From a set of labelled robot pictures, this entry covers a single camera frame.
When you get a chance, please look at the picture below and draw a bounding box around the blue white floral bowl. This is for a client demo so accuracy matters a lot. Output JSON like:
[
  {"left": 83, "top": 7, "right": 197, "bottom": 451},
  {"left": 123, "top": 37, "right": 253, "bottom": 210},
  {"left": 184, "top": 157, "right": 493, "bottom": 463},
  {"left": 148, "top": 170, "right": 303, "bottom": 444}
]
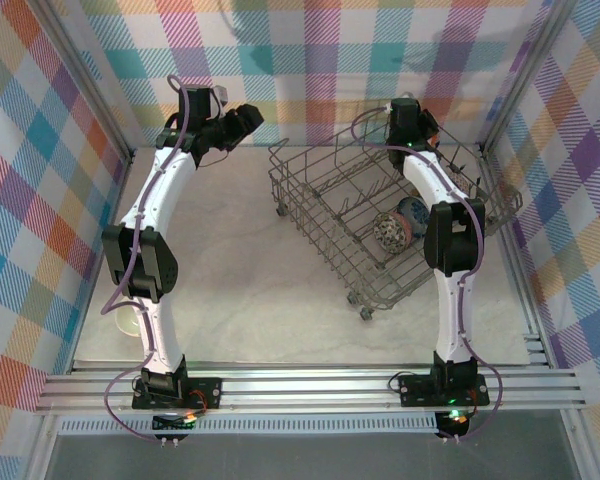
[{"left": 397, "top": 196, "right": 430, "bottom": 242}]

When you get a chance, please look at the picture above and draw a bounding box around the grey wire dish rack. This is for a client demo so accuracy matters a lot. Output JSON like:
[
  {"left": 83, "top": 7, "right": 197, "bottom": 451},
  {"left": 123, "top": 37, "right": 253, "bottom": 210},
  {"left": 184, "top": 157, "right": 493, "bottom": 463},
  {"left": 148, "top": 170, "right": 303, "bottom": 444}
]
[{"left": 268, "top": 102, "right": 524, "bottom": 322}]

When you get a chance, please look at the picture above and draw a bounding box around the pale cream bowl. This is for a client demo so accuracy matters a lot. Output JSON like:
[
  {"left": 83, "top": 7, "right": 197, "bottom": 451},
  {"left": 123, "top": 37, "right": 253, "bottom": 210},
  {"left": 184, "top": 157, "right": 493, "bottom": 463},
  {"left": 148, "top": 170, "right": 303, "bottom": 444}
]
[{"left": 114, "top": 301, "right": 145, "bottom": 337}]

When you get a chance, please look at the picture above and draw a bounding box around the small electronics board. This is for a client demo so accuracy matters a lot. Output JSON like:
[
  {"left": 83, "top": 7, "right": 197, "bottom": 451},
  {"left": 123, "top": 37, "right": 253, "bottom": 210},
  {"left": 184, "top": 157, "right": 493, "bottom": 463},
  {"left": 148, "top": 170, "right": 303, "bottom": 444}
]
[
  {"left": 152, "top": 412, "right": 199, "bottom": 447},
  {"left": 435, "top": 407, "right": 474, "bottom": 442}
]

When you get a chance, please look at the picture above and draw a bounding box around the aluminium frame post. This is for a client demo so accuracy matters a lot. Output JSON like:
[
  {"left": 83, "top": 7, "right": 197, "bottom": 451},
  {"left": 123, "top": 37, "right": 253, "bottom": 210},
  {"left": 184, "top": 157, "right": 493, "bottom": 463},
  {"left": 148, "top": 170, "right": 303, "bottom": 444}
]
[
  {"left": 32, "top": 0, "right": 135, "bottom": 164},
  {"left": 478, "top": 0, "right": 579, "bottom": 154}
]

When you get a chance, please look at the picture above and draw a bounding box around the aluminium side rail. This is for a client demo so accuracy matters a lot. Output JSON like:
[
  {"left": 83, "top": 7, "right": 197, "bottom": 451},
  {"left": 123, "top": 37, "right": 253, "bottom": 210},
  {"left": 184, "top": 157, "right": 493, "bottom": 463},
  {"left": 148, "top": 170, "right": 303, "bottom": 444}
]
[{"left": 479, "top": 144, "right": 552, "bottom": 370}]

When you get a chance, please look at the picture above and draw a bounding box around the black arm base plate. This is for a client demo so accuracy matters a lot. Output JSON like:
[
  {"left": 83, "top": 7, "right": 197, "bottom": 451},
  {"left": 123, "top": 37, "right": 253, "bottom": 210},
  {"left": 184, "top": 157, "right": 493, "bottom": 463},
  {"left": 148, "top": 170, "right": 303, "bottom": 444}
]
[
  {"left": 131, "top": 375, "right": 225, "bottom": 411},
  {"left": 398, "top": 373, "right": 491, "bottom": 407}
]

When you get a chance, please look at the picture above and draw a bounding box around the long aluminium mounting rail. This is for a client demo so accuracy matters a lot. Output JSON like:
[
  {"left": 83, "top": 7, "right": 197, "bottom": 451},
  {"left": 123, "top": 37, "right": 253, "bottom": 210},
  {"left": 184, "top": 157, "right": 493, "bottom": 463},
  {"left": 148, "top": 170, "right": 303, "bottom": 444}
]
[{"left": 32, "top": 362, "right": 587, "bottom": 417}]

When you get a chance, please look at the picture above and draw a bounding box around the white slotted cable duct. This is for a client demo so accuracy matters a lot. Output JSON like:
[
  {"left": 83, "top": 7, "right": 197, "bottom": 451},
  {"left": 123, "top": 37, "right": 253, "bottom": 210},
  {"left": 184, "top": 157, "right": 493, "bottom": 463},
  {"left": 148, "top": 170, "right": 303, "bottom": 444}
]
[{"left": 57, "top": 416, "right": 441, "bottom": 437}]

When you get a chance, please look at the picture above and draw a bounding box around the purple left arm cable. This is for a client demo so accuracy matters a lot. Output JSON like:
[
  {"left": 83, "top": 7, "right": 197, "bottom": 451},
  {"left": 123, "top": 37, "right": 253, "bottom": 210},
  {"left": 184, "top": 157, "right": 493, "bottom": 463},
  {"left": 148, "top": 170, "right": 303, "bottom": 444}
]
[{"left": 101, "top": 74, "right": 189, "bottom": 444}]

